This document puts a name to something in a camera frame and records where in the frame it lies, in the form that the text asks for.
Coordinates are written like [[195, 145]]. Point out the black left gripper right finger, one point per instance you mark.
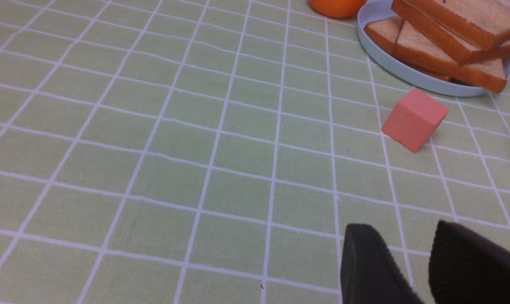
[[467, 268]]

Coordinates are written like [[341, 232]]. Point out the orange fruit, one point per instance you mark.
[[337, 9]]

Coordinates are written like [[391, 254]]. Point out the checkered green tablecloth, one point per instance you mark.
[[213, 152]]

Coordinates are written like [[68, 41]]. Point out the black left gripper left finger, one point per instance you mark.
[[369, 273]]

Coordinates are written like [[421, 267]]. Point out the toast slice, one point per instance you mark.
[[469, 31], [384, 34], [414, 48]]

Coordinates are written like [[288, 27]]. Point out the light blue bread plate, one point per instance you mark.
[[378, 10]]

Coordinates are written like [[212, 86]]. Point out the salmon pink cube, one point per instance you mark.
[[414, 120]]

